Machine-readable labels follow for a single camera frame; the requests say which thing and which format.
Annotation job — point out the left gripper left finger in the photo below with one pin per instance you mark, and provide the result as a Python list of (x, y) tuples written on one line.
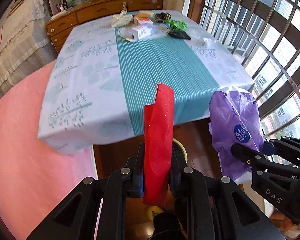
[(104, 216)]

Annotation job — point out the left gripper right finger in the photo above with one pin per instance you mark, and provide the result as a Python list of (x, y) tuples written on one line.
[(200, 202)]

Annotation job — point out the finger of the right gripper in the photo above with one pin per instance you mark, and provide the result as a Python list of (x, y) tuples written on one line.
[(285, 150), (250, 156)]

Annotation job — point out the purple plastic bag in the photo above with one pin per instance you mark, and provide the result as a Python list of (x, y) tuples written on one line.
[(234, 119)]

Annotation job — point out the red glittery paper wrapper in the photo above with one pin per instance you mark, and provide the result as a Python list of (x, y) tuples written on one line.
[(158, 126)]

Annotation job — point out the black Talon box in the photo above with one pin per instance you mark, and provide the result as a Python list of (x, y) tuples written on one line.
[(179, 35)]

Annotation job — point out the green paper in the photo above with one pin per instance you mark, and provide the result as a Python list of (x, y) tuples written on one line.
[(177, 25)]

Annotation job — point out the white purple small box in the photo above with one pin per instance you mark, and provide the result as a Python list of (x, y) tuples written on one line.
[(138, 32)]

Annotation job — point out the strawberry cartoon carton box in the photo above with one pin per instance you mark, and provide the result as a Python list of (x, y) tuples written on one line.
[(141, 20)]

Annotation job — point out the beige plastic box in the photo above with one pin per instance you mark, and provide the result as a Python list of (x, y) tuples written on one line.
[(145, 14)]

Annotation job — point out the cream round trash bin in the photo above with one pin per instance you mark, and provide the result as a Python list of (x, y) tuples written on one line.
[(180, 148)]

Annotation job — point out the pink bed cover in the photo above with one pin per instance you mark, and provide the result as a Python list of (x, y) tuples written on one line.
[(33, 177)]

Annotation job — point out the teal and white tablecloth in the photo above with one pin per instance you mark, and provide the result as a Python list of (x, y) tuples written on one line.
[(101, 82)]

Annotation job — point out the metal window grille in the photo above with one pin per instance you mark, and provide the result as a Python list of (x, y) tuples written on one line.
[(264, 37)]

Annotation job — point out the black gold crumpled wrapper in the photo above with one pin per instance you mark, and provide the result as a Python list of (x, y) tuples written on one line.
[(162, 17)]

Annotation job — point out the white crumpled plastic bag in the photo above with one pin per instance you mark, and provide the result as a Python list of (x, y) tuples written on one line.
[(122, 19)]

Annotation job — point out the wooden dresser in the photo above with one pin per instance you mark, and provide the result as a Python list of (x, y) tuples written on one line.
[(59, 28)]

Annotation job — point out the white lace cover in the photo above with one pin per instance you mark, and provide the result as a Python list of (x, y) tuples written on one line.
[(25, 45)]

